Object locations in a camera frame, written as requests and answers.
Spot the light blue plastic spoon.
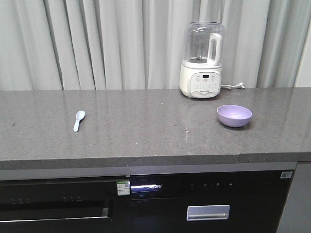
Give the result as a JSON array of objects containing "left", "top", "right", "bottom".
[{"left": 73, "top": 110, "right": 86, "bottom": 132}]

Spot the purple plastic bowl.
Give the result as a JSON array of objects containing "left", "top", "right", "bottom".
[{"left": 217, "top": 105, "right": 253, "bottom": 128}]

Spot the white blender with clear jar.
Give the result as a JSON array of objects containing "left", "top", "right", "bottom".
[{"left": 179, "top": 22, "right": 225, "bottom": 99}]

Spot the black oven left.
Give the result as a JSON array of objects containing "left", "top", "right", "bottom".
[{"left": 0, "top": 177, "right": 132, "bottom": 233}]

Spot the grey pleated curtain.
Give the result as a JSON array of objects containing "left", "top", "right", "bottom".
[{"left": 0, "top": 0, "right": 311, "bottom": 91}]

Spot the white blender power cord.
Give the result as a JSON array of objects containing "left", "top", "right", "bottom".
[{"left": 220, "top": 83, "right": 246, "bottom": 90}]

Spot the black dishwasher with handle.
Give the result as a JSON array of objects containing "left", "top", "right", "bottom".
[{"left": 130, "top": 170, "right": 293, "bottom": 233}]

